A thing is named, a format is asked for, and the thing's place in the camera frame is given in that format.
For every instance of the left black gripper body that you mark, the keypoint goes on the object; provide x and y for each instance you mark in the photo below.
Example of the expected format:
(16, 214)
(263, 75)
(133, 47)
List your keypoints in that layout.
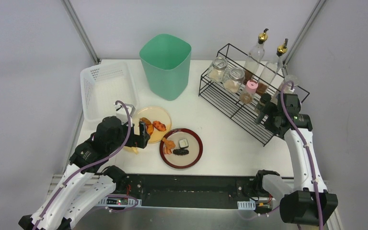
(143, 134)

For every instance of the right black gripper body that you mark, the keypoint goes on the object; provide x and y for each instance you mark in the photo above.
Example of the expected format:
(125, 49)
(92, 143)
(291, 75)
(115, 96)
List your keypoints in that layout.
(269, 112)

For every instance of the black lid pepper shaker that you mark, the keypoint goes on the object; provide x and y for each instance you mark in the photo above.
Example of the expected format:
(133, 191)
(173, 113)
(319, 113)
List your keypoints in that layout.
(264, 99)

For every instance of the black wire rack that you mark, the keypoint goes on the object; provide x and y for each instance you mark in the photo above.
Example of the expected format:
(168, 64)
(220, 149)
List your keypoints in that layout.
(229, 104)

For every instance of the pink lid spice shaker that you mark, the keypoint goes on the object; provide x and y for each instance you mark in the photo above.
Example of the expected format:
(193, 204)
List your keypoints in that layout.
(248, 92)

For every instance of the cream plate with leaf pattern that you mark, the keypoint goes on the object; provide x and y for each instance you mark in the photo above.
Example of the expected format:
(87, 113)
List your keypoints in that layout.
(153, 113)

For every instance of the silver lid spice jar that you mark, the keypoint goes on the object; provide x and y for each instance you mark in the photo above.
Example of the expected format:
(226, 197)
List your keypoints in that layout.
(289, 83)

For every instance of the glass jar with rice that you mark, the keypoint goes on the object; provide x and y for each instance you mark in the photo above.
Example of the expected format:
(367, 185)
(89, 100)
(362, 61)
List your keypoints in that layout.
(234, 79)

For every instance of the red rimmed plate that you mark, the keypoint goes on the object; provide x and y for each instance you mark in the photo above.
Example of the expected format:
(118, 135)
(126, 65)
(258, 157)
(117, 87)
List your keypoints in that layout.
(195, 149)

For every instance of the gold spout oil bottle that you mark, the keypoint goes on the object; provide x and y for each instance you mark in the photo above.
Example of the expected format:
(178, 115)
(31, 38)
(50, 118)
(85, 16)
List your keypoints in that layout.
(255, 56)

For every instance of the glass jar with grains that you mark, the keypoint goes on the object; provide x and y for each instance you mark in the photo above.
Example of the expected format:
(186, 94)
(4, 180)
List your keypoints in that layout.
(217, 69)

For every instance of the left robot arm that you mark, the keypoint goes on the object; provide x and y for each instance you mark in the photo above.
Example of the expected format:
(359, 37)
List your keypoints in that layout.
(64, 208)

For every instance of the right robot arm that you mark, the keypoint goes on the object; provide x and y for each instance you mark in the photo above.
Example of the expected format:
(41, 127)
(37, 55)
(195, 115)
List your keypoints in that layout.
(309, 201)

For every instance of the fried chicken wing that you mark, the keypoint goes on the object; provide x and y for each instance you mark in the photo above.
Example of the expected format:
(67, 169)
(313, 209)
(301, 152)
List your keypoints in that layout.
(148, 124)

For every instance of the yellow mug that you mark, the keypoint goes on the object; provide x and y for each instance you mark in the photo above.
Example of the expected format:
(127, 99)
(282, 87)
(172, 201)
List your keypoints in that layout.
(131, 150)

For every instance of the shrimp piece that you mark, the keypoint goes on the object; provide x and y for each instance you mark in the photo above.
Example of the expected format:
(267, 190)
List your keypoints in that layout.
(167, 151)

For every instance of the fried chicken nugget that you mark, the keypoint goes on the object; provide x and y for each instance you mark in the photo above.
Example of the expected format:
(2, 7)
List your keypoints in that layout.
(169, 143)

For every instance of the black sea cucumber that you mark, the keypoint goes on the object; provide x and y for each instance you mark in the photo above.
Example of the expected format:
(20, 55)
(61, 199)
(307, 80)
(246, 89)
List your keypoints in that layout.
(180, 152)

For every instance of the sushi roll piece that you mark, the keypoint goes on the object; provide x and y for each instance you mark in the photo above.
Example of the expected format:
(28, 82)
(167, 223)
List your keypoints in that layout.
(183, 143)

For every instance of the white plastic basket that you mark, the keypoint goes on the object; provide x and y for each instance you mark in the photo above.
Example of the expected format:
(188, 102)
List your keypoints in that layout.
(102, 85)

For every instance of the green plastic bin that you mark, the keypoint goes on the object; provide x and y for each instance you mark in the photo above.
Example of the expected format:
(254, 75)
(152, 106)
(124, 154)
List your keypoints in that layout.
(166, 62)

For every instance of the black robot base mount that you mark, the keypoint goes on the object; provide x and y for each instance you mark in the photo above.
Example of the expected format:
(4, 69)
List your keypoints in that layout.
(191, 191)

